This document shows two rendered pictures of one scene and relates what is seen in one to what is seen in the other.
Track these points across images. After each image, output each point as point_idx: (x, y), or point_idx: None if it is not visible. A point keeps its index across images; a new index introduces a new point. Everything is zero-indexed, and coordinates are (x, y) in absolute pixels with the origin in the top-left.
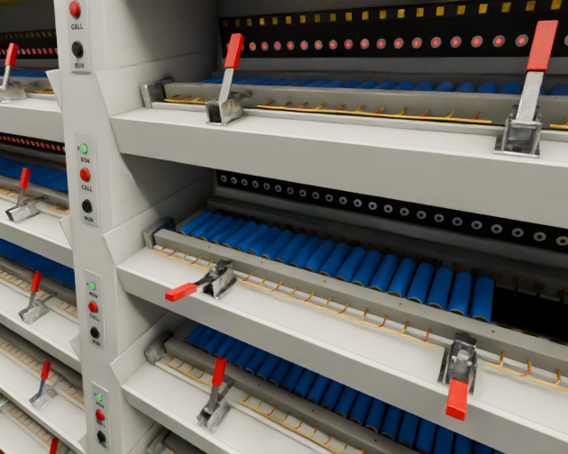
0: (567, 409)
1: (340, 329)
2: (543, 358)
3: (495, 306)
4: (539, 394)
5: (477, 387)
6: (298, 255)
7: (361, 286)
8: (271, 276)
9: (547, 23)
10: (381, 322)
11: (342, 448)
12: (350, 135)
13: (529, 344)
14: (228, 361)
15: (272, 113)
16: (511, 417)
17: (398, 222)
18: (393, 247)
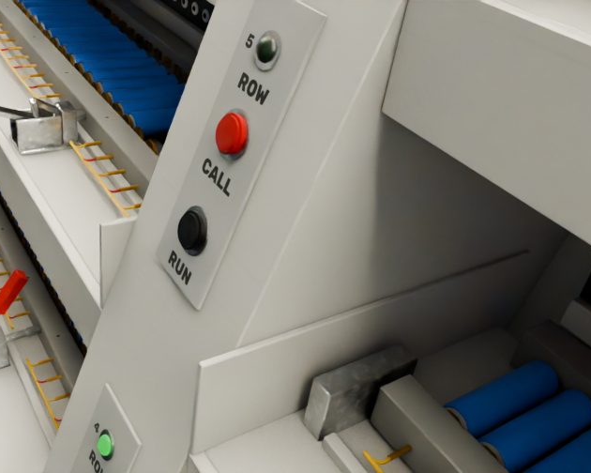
0: (86, 199)
1: (2, 82)
2: (117, 152)
3: None
4: (85, 183)
5: (37, 155)
6: (58, 21)
7: (69, 59)
8: (4, 22)
9: None
10: (43, 91)
11: (1, 280)
12: None
13: (119, 135)
14: None
15: None
16: (23, 176)
17: (196, 31)
18: (173, 58)
